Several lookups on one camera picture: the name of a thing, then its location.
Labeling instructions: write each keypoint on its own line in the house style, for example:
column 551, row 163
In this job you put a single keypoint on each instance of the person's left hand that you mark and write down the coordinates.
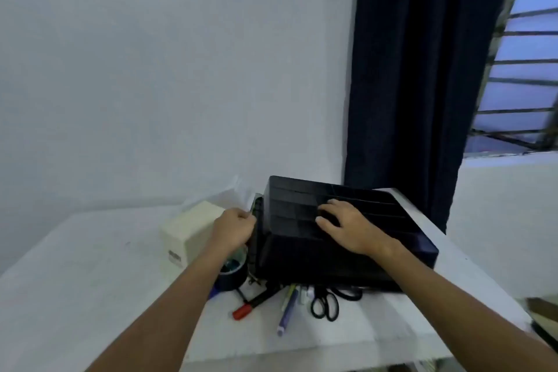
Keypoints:
column 233, row 230

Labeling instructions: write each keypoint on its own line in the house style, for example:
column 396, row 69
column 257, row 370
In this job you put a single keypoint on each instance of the person's right hand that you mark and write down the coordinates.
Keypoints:
column 357, row 230

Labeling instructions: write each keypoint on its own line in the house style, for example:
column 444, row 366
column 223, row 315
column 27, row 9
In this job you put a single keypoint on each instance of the clear tiered organizer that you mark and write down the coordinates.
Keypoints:
column 244, row 195

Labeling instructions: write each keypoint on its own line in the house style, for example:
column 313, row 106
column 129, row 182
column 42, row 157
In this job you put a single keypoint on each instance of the cream pen holder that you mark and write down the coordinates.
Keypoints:
column 192, row 232

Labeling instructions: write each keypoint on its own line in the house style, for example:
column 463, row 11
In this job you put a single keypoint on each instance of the black plastic tray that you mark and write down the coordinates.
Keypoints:
column 301, row 254

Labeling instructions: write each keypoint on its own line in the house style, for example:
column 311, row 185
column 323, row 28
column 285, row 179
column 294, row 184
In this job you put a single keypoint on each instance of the blue mesh pencil pouch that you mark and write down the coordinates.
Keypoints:
column 213, row 293

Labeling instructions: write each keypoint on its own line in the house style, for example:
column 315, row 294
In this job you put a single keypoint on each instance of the red capped black marker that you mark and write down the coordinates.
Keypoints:
column 239, row 311

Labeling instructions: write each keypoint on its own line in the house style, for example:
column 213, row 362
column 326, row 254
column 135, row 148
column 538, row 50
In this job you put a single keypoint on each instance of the pile of pens and markers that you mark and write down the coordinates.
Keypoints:
column 287, row 310

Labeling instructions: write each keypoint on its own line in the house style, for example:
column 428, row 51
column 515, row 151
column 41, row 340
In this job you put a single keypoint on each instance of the person's right forearm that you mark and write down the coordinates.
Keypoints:
column 457, row 310

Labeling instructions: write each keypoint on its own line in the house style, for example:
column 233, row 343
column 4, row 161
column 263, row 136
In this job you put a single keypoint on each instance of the person's left forearm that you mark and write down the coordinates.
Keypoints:
column 165, row 319

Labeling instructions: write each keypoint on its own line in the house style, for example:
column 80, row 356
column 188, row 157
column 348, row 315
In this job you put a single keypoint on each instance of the dark blue curtain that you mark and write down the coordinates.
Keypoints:
column 414, row 79

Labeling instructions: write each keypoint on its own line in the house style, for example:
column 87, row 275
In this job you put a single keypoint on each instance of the patterned floor mat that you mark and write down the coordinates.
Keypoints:
column 545, row 319

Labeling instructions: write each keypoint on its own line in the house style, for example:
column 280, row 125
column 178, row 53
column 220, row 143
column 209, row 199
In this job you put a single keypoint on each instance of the window with metal grille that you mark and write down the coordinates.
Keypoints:
column 518, row 92

